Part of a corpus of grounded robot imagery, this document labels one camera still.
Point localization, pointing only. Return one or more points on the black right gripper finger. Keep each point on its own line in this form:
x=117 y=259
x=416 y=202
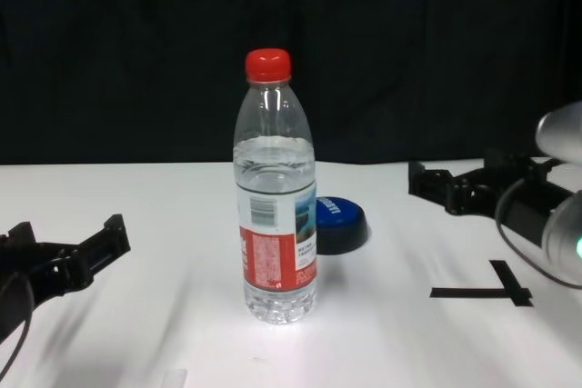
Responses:
x=427 y=183
x=509 y=162

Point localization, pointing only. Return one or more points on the clear red-capped water bottle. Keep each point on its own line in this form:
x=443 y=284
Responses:
x=275 y=224

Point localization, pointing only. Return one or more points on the blue round push button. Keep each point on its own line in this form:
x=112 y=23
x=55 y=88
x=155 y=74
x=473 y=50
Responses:
x=341 y=220

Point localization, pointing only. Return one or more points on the black fabric backdrop curtain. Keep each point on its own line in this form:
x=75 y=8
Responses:
x=136 y=42

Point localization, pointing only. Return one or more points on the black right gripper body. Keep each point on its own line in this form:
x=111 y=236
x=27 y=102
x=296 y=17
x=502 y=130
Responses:
x=523 y=206

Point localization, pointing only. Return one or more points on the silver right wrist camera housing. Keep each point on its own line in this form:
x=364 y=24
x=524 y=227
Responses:
x=564 y=133

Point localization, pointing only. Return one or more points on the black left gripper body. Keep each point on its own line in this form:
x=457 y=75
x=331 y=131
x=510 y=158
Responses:
x=27 y=263

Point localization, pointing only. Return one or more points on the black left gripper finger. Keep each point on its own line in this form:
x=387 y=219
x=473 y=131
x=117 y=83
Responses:
x=101 y=249
x=18 y=235

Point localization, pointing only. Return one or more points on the long black T tape mark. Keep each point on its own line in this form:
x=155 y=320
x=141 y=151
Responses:
x=477 y=292

